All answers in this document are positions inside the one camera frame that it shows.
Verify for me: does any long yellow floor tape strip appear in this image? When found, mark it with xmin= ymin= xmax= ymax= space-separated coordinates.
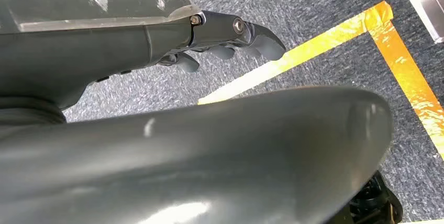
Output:
xmin=197 ymin=1 xmax=395 ymax=106

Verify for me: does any ribbed grey left arm sleeve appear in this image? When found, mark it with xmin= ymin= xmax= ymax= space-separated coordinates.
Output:
xmin=0 ymin=96 xmax=68 ymax=137

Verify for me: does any orange yellow floor tape strip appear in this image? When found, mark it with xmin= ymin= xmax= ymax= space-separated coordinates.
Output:
xmin=368 ymin=20 xmax=444 ymax=162

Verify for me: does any smooth grey robot body shell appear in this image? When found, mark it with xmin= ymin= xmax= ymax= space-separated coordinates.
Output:
xmin=0 ymin=85 xmax=394 ymax=224

